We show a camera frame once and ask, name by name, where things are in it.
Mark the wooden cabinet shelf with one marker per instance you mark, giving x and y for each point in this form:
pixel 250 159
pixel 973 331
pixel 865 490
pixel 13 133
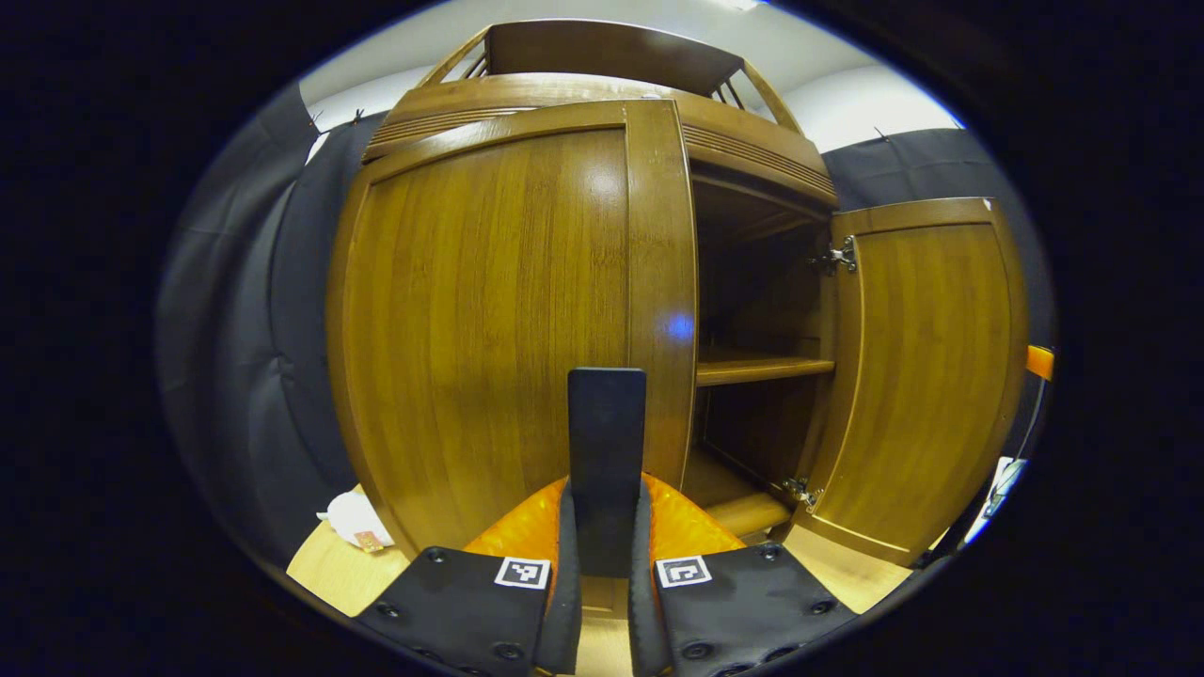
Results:
pixel 762 369

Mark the black backdrop cloth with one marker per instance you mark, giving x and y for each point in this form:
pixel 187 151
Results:
pixel 245 329

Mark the wooden cabinet door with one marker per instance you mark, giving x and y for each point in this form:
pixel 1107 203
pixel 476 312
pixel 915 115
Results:
pixel 470 329
pixel 926 376

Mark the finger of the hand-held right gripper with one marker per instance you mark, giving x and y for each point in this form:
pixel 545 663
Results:
pixel 1039 362

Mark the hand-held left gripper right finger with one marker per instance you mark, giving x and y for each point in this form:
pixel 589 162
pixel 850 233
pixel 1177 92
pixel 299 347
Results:
pixel 642 611

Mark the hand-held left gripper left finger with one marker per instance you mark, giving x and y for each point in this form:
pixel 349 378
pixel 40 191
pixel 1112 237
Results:
pixel 567 602

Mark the beige book with orange label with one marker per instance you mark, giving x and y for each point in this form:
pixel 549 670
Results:
pixel 999 484

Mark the white soft object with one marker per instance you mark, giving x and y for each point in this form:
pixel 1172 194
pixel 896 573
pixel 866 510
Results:
pixel 356 519

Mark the metal door hinge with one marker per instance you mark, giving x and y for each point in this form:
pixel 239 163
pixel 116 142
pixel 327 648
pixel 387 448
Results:
pixel 801 494
pixel 840 256

